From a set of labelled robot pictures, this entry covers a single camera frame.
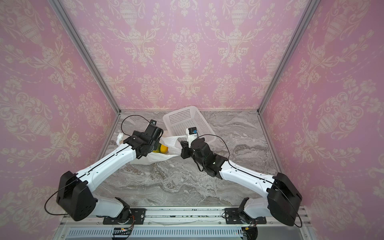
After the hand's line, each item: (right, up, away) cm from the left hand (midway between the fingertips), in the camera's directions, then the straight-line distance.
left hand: (146, 138), depth 83 cm
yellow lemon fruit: (+7, -7, +7) cm, 12 cm away
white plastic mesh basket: (+13, +8, +27) cm, 31 cm away
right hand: (+20, -1, -6) cm, 21 cm away
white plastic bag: (+16, -4, -5) cm, 18 cm away
